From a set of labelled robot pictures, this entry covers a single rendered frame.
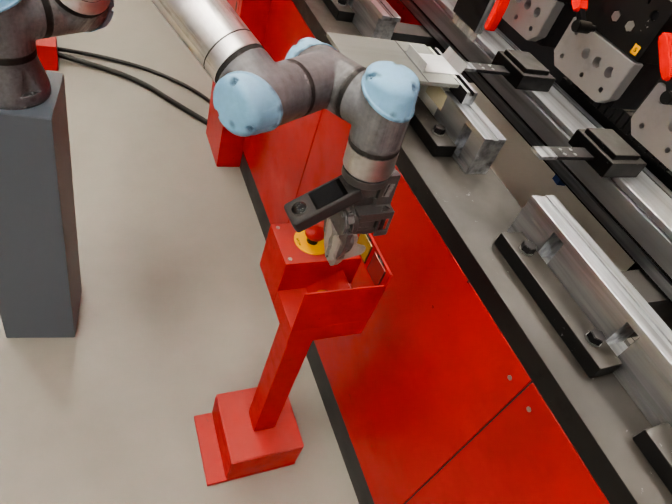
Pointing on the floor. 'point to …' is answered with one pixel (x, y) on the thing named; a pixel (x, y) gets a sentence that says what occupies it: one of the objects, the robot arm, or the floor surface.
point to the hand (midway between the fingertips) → (328, 259)
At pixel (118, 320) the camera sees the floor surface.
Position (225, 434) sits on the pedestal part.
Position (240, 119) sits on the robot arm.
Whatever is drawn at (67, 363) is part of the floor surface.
